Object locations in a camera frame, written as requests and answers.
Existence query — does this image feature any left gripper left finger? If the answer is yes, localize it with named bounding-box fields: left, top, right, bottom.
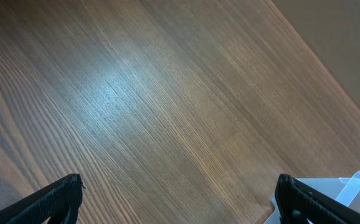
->
left=0, top=174, right=83, bottom=224

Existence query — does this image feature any clear plastic storage bin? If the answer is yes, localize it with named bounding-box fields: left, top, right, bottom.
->
left=265, top=170, right=360, bottom=224

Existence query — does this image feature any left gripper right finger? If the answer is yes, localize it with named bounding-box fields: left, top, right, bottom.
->
left=274, top=174, right=360, bottom=224

